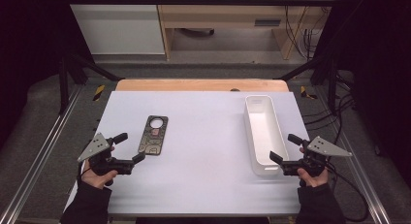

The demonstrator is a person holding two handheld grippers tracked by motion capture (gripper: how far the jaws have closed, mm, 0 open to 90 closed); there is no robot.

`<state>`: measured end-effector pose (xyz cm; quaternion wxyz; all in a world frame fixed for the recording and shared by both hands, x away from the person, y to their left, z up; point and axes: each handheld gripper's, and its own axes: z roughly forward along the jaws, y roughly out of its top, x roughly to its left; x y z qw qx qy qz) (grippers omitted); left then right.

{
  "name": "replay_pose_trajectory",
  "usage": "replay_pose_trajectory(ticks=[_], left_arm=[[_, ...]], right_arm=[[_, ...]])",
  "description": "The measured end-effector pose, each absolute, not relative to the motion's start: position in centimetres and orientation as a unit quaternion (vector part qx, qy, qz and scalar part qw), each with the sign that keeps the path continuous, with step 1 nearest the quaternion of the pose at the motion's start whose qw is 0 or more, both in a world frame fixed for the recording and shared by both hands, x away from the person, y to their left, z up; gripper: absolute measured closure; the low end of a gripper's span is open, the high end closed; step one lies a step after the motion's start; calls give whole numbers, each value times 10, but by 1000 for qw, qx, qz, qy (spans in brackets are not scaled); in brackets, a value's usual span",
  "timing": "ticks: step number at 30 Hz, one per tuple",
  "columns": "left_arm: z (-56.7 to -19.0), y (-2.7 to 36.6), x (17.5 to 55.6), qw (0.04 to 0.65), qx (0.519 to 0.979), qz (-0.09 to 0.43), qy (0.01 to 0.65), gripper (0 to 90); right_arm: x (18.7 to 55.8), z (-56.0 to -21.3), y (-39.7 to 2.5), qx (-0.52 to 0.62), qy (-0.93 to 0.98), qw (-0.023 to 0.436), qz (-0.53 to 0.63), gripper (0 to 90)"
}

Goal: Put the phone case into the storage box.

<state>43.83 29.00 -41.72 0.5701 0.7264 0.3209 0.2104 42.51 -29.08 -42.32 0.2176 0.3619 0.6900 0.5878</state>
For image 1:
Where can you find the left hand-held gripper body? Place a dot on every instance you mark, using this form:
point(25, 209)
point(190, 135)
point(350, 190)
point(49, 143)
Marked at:
point(97, 146)

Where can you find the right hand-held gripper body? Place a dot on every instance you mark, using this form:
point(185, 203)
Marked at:
point(326, 148)

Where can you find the grey metal plate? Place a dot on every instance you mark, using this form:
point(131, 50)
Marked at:
point(151, 143)

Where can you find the white oblong plastic bin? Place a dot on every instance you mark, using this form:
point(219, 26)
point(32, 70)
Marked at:
point(265, 130)

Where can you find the person's left hand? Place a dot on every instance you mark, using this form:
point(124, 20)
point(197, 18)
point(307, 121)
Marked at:
point(97, 181)

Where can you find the person's right hand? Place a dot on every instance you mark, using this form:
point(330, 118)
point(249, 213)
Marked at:
point(310, 179)

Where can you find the yellow black tape strip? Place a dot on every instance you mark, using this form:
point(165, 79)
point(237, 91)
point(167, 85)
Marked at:
point(99, 92)
point(304, 92)

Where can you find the white table cover sheet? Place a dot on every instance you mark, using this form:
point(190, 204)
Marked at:
point(200, 146)

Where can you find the black metal stand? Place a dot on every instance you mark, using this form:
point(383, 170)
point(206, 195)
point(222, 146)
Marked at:
point(64, 85)
point(332, 85)

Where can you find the wooden table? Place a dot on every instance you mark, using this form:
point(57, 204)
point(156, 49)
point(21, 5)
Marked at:
point(194, 85)

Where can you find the black curtain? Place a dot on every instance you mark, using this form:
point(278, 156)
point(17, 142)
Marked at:
point(381, 72)
point(29, 56)

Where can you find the white cabinet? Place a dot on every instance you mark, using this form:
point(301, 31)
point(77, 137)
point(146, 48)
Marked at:
point(119, 30)

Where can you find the grey label on desk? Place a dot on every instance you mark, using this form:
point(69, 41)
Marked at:
point(267, 23)

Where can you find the light wooden desk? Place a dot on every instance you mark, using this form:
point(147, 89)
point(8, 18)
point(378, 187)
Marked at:
point(223, 14)

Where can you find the aluminium rail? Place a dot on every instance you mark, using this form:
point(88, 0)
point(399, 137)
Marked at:
point(32, 173)
point(379, 214)

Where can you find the black horizontal frame bar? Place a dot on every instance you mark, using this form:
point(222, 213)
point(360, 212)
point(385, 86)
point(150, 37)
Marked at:
point(194, 0)

